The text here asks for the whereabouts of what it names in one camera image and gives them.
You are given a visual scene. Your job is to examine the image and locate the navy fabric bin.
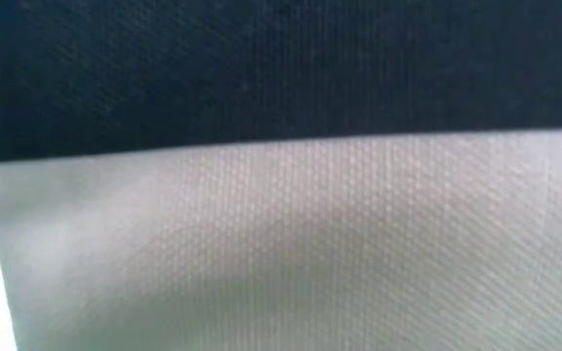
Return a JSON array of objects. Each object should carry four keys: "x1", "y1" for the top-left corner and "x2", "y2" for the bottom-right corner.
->
[{"x1": 0, "y1": 0, "x2": 562, "y2": 351}]

